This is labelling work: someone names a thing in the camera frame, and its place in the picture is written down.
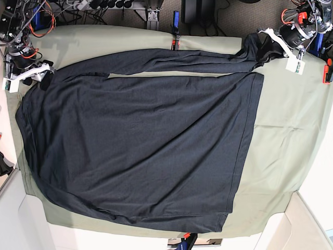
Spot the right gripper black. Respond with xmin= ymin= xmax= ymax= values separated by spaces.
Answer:
xmin=9 ymin=51 xmax=55 ymax=85

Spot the right red clamp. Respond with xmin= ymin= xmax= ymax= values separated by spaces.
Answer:
xmin=323 ymin=58 xmax=333 ymax=84

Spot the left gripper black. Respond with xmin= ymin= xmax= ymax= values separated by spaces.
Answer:
xmin=279 ymin=24 xmax=311 ymax=48

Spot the green table cloth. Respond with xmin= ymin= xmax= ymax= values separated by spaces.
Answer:
xmin=1 ymin=25 xmax=332 ymax=238

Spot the top red black clamp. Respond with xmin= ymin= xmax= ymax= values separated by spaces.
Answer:
xmin=172 ymin=10 xmax=180 ymax=51

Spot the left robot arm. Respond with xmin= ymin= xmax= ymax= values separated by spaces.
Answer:
xmin=279 ymin=0 xmax=332 ymax=49

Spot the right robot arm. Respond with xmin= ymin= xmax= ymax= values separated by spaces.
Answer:
xmin=1 ymin=1 xmax=56 ymax=93

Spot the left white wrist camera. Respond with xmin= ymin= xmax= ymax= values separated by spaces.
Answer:
xmin=286 ymin=57 xmax=305 ymax=75

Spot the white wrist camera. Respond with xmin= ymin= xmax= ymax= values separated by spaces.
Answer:
xmin=286 ymin=57 xmax=305 ymax=75
xmin=2 ymin=78 xmax=20 ymax=93

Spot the dark navy T-shirt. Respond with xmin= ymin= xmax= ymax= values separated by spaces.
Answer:
xmin=15 ymin=33 xmax=286 ymax=233

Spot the red black clamp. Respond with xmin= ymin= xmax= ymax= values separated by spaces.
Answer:
xmin=172 ymin=10 xmax=180 ymax=51
xmin=176 ymin=233 xmax=198 ymax=250

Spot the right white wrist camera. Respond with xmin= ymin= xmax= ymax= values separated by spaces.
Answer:
xmin=2 ymin=78 xmax=20 ymax=93

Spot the bottom red black clamp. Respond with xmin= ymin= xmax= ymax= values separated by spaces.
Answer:
xmin=176 ymin=233 xmax=198 ymax=250

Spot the white power strip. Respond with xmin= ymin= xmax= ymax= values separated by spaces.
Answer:
xmin=59 ymin=0 xmax=147 ymax=11

